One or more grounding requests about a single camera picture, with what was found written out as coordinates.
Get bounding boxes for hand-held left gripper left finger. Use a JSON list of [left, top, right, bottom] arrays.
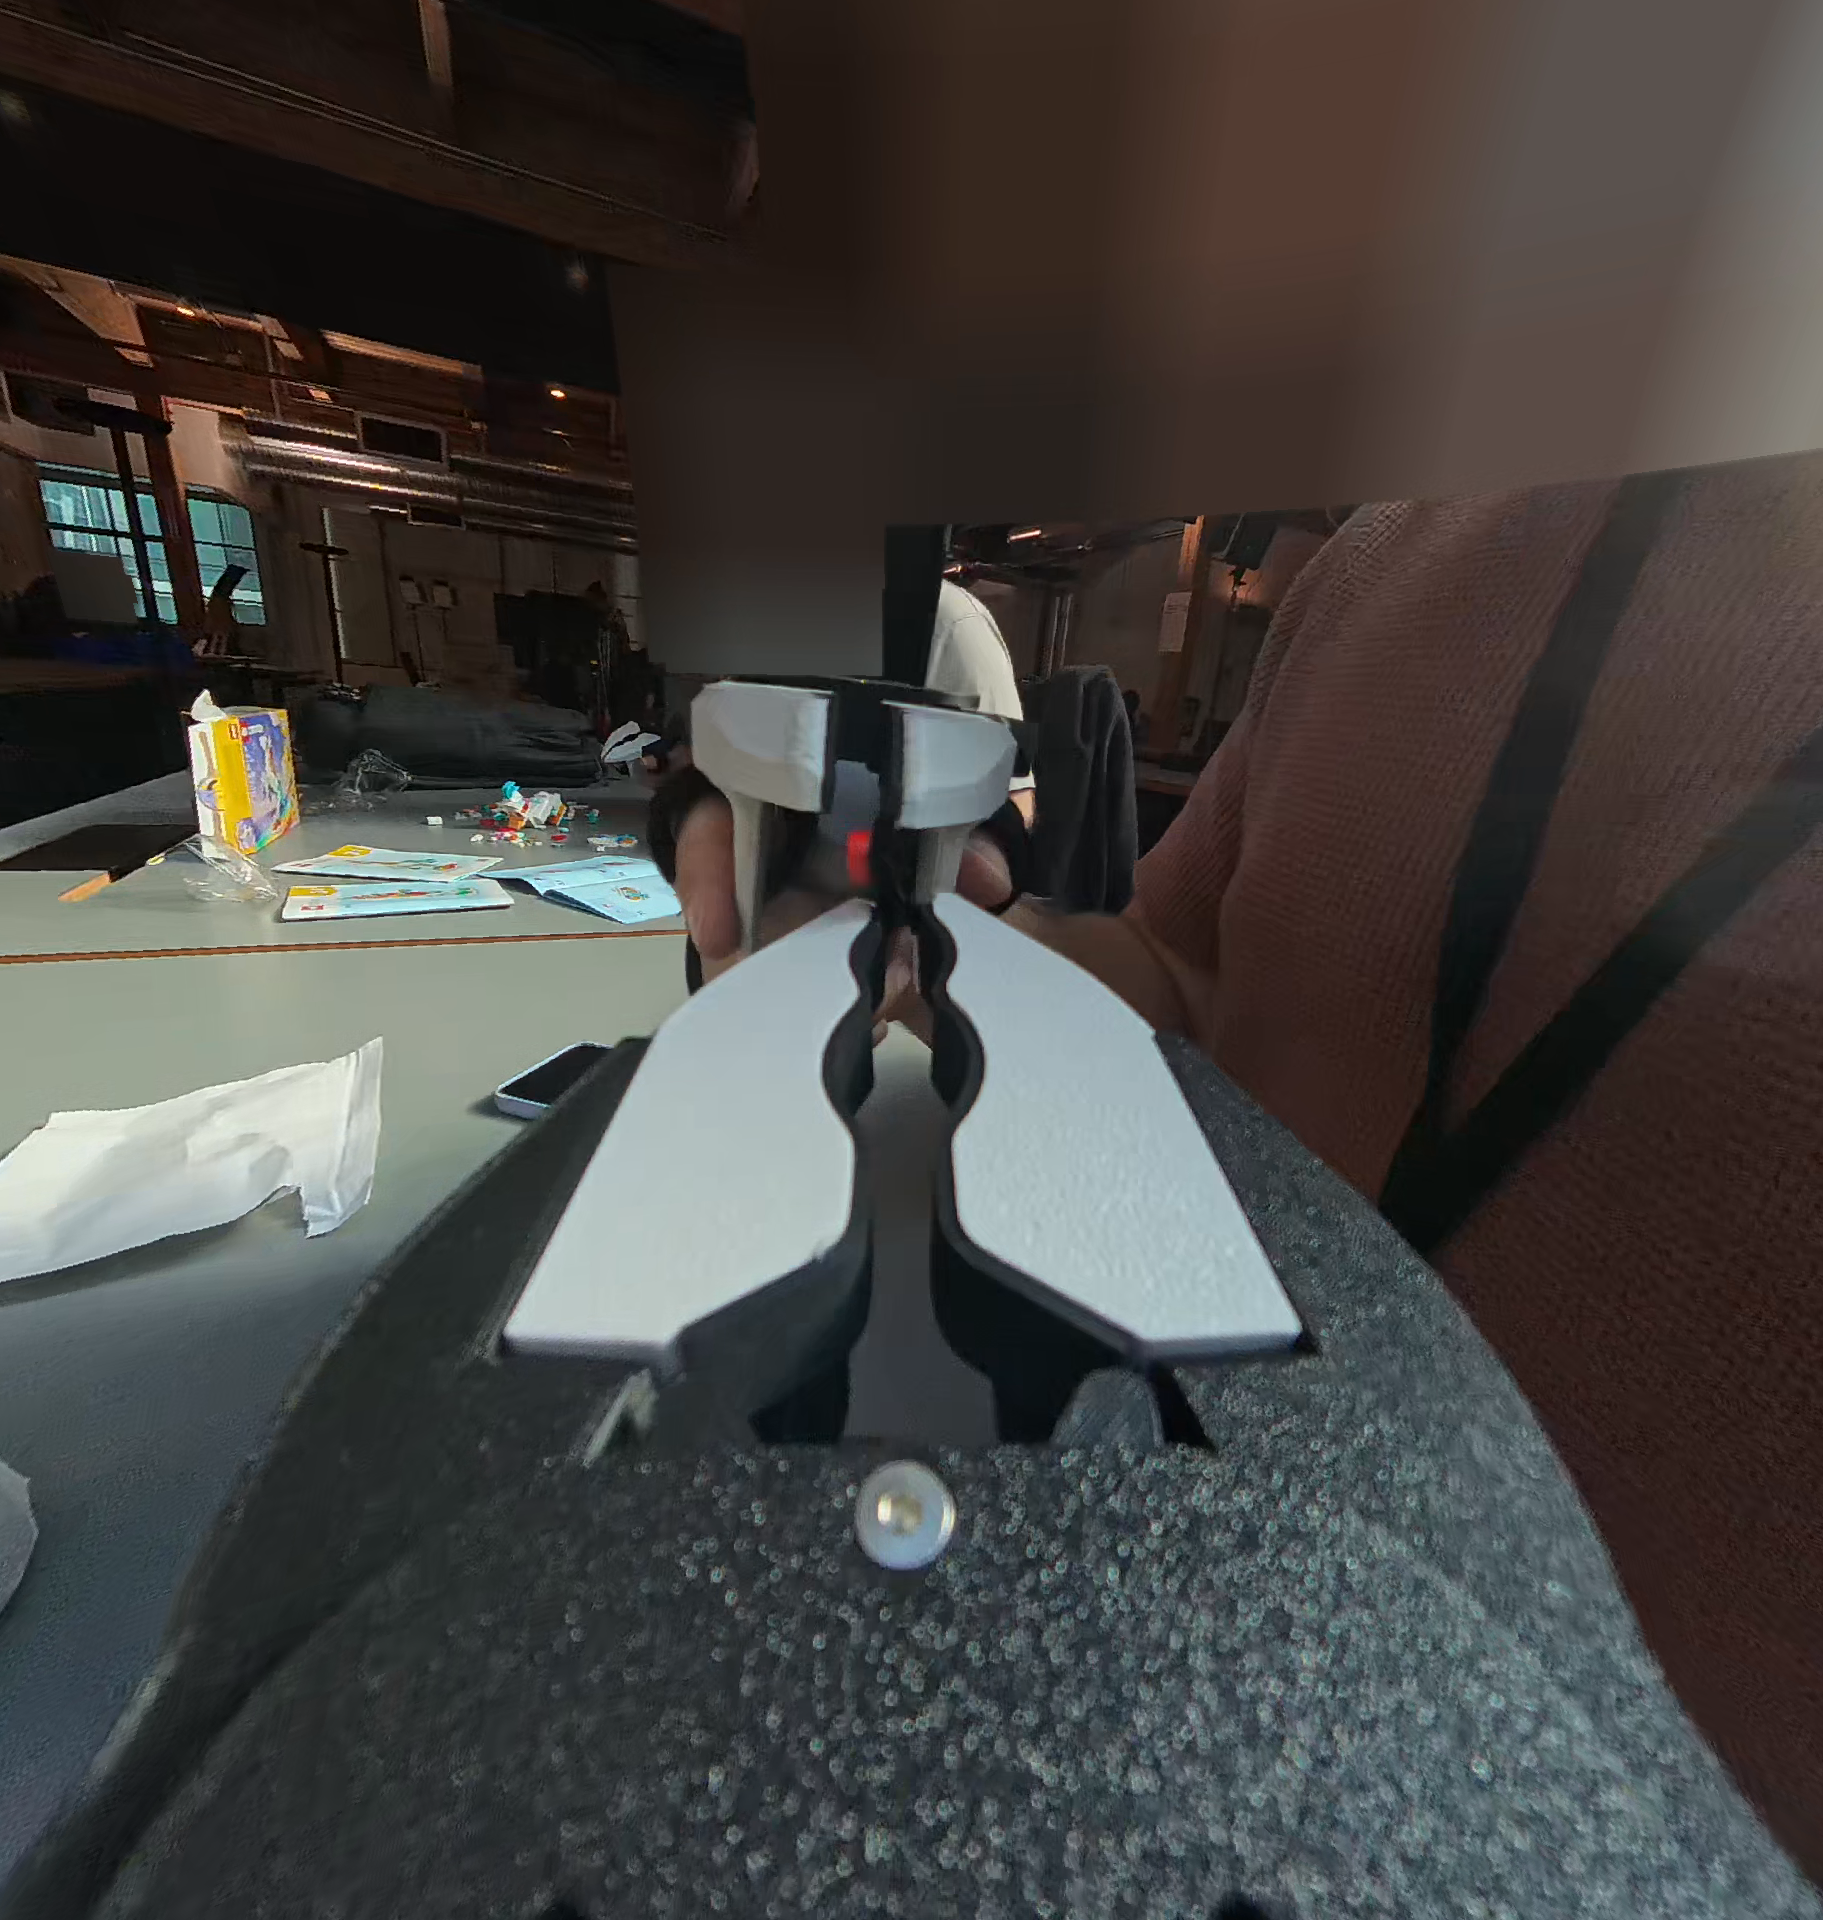
[[503, 897, 883, 1423]]

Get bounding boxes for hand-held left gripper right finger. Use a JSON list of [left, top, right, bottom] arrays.
[[919, 892, 1307, 1415]]

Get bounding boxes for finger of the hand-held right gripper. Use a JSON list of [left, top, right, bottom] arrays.
[[694, 680, 841, 950], [888, 699, 1023, 905]]

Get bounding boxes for small black lego assembly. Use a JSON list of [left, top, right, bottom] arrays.
[[866, 831, 956, 1023]]

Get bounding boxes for pile of loose lego bricks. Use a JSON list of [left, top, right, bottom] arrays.
[[421, 781, 642, 849]]

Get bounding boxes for small yellow white lego box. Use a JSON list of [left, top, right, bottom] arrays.
[[189, 691, 302, 859]]

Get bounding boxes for person's right hand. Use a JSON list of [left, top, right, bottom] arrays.
[[656, 781, 1032, 1052]]

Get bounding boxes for black jacket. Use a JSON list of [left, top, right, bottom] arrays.
[[1028, 666, 1137, 917]]

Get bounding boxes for white smartphone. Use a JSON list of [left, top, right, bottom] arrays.
[[495, 1042, 612, 1123]]

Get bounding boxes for black duffel bag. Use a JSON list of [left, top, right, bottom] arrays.
[[286, 681, 612, 789]]

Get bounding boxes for flat empty white paper bag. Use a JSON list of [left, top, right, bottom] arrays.
[[0, 1035, 388, 1295]]

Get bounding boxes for arched window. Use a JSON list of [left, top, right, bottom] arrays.
[[41, 468, 267, 632]]

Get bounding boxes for metal ventilation duct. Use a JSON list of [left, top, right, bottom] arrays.
[[242, 441, 634, 528]]

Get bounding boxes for black chest strap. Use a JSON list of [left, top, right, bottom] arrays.
[[1384, 721, 1823, 1254], [1428, 472, 1678, 1158]]

